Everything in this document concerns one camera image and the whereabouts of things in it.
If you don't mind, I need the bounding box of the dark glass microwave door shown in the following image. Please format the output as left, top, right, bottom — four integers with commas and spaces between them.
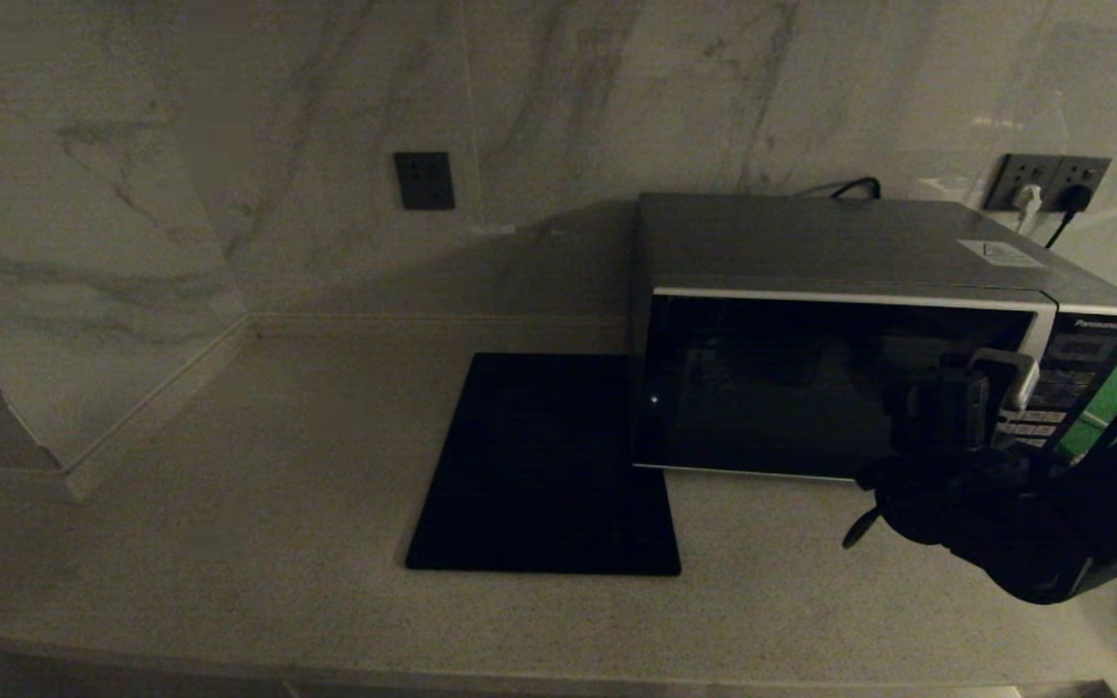
632, 288, 1056, 483

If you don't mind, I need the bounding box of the silver Panasonic microwave oven body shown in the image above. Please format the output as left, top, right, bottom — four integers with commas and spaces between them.
628, 192, 1117, 486

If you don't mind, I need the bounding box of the black glass induction cooktop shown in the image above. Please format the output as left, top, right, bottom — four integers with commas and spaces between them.
405, 353, 682, 577

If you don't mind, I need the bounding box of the black power plug with cable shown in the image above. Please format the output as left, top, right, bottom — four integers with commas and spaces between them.
1043, 183, 1093, 251

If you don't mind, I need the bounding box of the dark single wall socket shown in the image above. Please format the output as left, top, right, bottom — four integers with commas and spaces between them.
394, 152, 456, 211

